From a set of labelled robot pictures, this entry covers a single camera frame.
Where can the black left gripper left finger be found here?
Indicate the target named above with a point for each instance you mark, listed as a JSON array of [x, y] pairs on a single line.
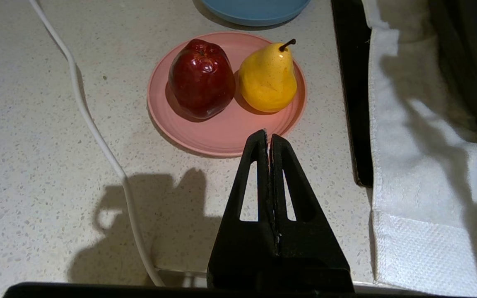
[[242, 252]]

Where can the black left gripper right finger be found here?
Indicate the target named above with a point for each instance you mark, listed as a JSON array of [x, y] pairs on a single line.
[[309, 252]]

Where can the white towel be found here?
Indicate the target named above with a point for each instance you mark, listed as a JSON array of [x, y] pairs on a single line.
[[420, 207]]

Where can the pink plastic plate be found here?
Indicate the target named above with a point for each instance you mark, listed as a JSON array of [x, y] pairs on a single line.
[[222, 132]]

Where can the long black flat strip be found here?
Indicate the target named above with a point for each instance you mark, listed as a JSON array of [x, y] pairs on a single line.
[[353, 91]]

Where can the yellow pear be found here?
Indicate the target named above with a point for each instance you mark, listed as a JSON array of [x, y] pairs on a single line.
[[267, 80]]

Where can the red apple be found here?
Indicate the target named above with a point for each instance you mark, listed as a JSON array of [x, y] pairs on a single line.
[[201, 78]]

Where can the blue plastic plate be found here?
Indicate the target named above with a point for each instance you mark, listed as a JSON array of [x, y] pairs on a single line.
[[255, 12]]

